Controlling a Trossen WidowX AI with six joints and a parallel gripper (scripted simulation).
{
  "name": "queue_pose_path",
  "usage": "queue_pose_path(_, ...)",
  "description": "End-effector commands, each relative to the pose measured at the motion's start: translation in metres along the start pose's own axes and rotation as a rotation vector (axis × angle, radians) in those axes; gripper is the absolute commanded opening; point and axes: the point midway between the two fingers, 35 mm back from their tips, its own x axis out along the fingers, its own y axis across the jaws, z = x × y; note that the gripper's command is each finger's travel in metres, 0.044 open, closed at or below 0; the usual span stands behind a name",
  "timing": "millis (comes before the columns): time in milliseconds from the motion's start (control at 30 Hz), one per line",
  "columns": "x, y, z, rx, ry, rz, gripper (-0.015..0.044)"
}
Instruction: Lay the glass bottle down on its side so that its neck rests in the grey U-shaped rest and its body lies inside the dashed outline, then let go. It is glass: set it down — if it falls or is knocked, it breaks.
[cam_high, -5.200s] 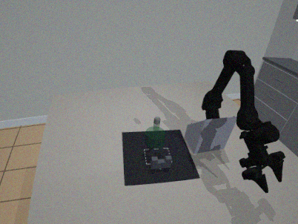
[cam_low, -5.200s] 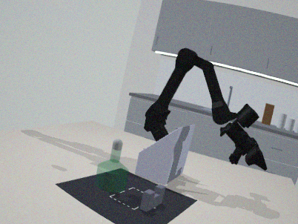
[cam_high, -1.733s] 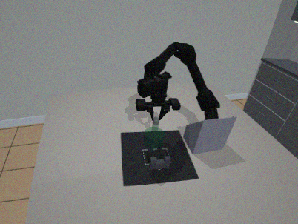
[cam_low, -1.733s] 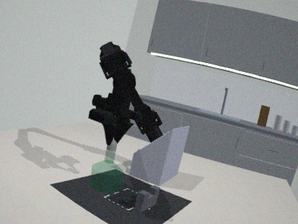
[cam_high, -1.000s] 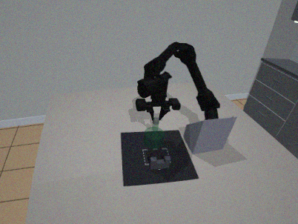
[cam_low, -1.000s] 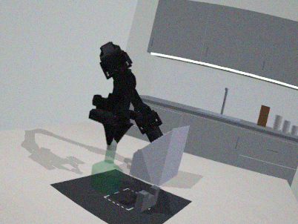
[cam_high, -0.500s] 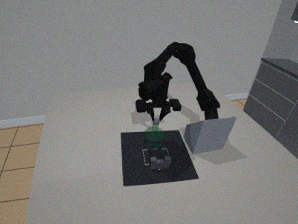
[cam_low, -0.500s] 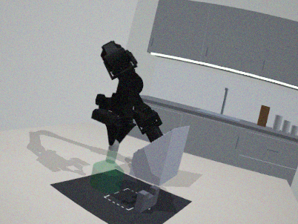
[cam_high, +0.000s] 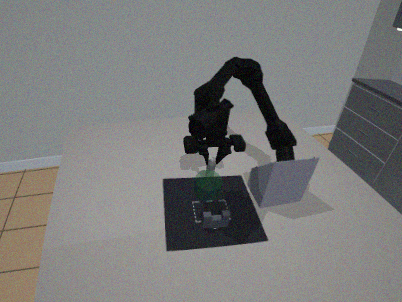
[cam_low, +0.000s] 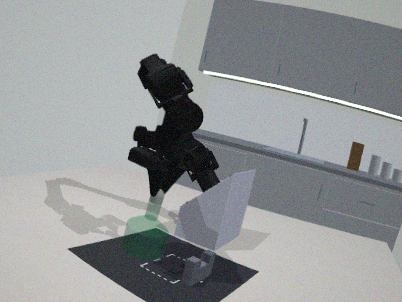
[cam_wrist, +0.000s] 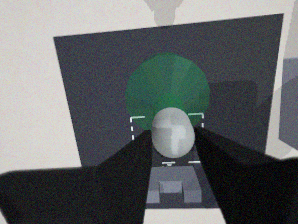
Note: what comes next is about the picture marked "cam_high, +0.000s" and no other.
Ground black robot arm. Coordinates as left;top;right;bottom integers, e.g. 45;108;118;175
188;57;296;162

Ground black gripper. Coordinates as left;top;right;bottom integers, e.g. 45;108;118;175
183;127;246;165

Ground dark grey flat mat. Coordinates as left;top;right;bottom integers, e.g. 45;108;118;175
162;175;269;251

